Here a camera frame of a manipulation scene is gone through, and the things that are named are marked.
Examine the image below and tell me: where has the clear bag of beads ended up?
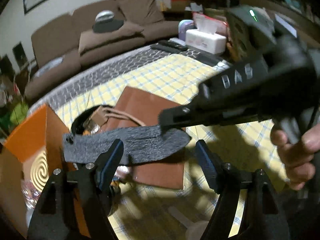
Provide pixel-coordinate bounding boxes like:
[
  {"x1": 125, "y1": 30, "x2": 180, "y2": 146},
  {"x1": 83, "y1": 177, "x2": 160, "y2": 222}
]
[{"x1": 21, "y1": 180, "x2": 41, "y2": 210}]

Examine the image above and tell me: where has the cream spiral wooden paddle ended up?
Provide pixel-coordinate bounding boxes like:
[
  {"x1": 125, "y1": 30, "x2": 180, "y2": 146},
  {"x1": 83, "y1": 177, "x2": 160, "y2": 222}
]
[{"x1": 30, "y1": 151, "x2": 49, "y2": 192}]

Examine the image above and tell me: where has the grey felt strip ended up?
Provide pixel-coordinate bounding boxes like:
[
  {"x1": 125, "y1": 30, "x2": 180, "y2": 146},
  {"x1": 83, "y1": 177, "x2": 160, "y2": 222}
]
[{"x1": 62, "y1": 125, "x2": 191, "y2": 165}]

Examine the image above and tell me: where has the person right hand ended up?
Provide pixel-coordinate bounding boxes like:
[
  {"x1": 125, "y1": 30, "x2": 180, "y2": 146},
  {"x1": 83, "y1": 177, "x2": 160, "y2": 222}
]
[{"x1": 270, "y1": 125, "x2": 320, "y2": 191}]

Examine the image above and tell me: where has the brown leather wallet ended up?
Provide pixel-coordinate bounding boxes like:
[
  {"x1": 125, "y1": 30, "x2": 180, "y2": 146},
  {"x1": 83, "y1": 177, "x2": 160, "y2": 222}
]
[{"x1": 99, "y1": 86, "x2": 189, "y2": 190}]

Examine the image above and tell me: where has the black remote control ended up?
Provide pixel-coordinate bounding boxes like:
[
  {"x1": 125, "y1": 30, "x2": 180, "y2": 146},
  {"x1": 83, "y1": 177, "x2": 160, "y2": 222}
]
[{"x1": 150, "y1": 40, "x2": 188, "y2": 54}]

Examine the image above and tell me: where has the white tissue box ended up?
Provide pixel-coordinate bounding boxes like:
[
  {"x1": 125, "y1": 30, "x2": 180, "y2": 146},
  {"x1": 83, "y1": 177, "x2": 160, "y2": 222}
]
[{"x1": 185, "y1": 29, "x2": 227, "y2": 54}]

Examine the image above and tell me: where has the yellow plaid tablecloth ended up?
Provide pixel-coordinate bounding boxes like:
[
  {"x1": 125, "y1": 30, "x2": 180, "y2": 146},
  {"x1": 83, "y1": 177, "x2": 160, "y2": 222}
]
[{"x1": 56, "y1": 54, "x2": 286, "y2": 239}]

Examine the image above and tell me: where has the orange cardboard box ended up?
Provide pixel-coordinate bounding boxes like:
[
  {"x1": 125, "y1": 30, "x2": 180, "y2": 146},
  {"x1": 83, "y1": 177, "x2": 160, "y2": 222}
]
[{"x1": 1, "y1": 104, "x2": 74, "y2": 238}]

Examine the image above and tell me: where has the green plastic bag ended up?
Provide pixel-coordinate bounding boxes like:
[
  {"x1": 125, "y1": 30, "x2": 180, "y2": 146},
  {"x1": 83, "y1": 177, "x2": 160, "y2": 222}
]
[{"x1": 9, "y1": 102, "x2": 29, "y2": 126}]

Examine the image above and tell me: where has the brown sofa cushion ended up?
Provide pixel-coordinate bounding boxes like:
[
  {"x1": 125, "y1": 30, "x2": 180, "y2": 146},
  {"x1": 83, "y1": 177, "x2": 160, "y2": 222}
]
[{"x1": 79, "y1": 21, "x2": 144, "y2": 55}]

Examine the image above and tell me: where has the brown sofa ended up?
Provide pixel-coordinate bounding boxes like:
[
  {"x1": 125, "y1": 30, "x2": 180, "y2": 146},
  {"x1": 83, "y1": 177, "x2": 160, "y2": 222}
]
[{"x1": 24, "y1": 0, "x2": 179, "y2": 102}]

